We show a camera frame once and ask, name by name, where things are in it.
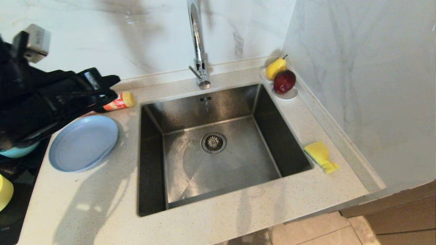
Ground yellow pear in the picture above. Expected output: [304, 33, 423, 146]
[266, 54, 288, 80]

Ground stainless steel sink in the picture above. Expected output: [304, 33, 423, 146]
[136, 84, 313, 217]

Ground chrome faucet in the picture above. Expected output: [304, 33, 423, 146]
[187, 0, 212, 90]

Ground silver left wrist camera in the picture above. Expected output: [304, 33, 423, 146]
[13, 24, 51, 64]

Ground light wooden cabinet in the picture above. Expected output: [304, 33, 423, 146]
[341, 182, 436, 245]

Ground orange dish soap bottle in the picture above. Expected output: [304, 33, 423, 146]
[82, 91, 137, 116]

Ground black induction cooktop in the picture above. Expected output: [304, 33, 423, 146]
[0, 136, 51, 245]

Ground dark red apple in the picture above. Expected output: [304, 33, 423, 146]
[274, 70, 297, 95]

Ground yellow-green bowl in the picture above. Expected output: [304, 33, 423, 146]
[0, 174, 15, 212]

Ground gray plate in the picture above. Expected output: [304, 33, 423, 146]
[49, 115, 120, 173]

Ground yellow sponge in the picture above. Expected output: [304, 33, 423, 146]
[304, 141, 340, 174]

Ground teal bowl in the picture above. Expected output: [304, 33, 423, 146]
[0, 141, 41, 159]

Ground small white fruit dish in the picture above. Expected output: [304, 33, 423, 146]
[261, 68, 299, 101]

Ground metal sink drain strainer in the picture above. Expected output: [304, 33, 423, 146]
[201, 132, 227, 154]

